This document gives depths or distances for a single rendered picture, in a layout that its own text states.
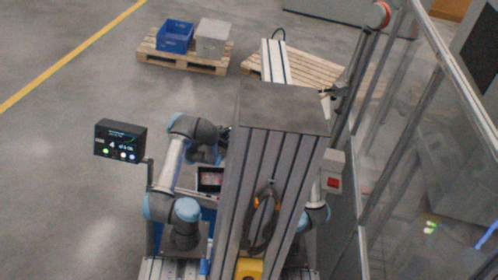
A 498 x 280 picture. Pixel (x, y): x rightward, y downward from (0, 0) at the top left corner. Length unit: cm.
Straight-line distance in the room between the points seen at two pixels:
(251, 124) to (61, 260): 243
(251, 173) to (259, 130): 16
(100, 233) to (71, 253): 25
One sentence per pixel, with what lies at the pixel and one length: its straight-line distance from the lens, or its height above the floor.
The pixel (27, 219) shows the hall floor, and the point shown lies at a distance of 354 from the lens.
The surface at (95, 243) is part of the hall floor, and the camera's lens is 329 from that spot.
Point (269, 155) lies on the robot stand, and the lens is 108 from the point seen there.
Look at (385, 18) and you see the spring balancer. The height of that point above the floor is 190.
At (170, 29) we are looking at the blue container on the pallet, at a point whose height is 21.
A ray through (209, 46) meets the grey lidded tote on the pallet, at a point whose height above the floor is 34.
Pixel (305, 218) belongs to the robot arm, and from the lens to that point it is 187.
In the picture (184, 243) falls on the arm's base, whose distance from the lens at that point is 191.
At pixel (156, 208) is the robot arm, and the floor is 125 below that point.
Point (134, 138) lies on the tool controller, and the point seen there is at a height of 123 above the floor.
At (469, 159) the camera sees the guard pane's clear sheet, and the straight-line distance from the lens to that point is 143.
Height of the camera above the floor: 263
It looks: 38 degrees down
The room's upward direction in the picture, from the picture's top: 12 degrees clockwise
